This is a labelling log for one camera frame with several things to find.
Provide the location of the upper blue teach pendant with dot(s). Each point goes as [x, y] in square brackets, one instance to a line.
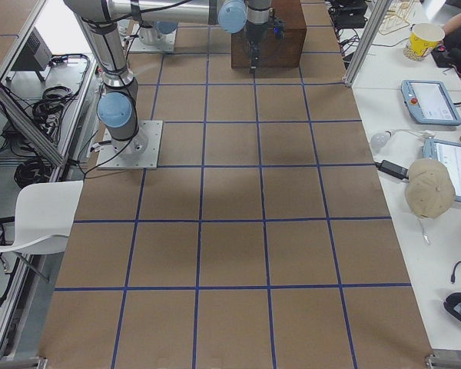
[429, 103]

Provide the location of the black power adapter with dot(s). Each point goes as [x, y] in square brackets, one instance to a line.
[392, 169]

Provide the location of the yellow popcorn bucket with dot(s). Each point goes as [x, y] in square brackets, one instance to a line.
[424, 37]

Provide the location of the white plastic chair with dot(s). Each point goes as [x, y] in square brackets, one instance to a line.
[44, 215]

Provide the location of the grey electronics box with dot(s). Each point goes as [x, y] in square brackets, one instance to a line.
[35, 56]

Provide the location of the beige baseball cap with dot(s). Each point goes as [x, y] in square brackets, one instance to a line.
[430, 191]

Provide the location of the white light bulb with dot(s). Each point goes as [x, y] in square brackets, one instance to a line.
[380, 140]

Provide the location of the dark wooden drawer cabinet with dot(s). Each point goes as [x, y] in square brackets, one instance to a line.
[291, 13]

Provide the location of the lower blue teach pendant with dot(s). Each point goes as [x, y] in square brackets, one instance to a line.
[449, 154]

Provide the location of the black idle gripper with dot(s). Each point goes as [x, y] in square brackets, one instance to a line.
[253, 34]

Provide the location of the brown paper table cover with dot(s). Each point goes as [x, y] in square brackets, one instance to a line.
[263, 239]

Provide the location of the blue teach pendant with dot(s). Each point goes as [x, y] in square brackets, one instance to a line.
[429, 103]
[449, 154]

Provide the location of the aluminium frame post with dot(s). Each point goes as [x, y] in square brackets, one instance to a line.
[372, 26]

